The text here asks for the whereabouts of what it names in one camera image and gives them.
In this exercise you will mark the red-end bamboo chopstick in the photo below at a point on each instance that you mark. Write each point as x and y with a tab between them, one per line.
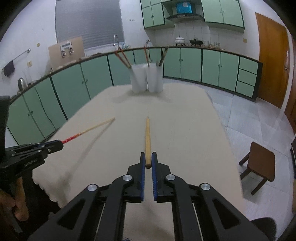
88	130

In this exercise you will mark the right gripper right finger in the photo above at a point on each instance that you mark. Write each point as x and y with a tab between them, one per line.
200	212

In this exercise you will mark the left white utensil holder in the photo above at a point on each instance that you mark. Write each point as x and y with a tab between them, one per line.
138	77

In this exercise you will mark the wooden door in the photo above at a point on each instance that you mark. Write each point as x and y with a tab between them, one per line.
274	54

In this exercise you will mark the right white utensil holder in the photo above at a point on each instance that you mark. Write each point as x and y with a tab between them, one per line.
155	78

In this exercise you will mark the black wok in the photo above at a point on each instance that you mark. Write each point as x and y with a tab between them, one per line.
196	42

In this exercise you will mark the person's left hand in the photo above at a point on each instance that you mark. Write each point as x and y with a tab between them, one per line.
18	202

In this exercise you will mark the white cooking pot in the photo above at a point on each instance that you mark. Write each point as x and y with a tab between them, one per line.
180	41

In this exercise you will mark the plain bamboo chopstick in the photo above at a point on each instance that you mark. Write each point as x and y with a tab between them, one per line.
148	163
146	56

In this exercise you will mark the green base cabinets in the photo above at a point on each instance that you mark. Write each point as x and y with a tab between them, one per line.
42	108

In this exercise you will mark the cardboard sheet with brackets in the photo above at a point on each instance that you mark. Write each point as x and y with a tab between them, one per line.
66	52

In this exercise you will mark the steel kettle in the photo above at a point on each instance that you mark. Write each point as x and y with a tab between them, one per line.
22	85

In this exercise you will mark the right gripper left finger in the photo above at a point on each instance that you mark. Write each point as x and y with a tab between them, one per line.
97	213

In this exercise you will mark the brown wooden stool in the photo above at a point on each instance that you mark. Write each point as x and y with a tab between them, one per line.
260	161

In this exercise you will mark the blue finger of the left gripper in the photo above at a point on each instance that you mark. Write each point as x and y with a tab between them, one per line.
49	147

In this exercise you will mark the chrome kitchen faucet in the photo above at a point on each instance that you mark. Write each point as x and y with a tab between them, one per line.
116	42

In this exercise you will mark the red patterned bamboo chopstick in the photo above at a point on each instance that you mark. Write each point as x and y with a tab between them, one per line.
126	63

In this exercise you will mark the white utensil holder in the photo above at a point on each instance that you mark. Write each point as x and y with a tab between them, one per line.
155	78
138	77

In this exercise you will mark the range hood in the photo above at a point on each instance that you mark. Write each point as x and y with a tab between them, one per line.
183	11

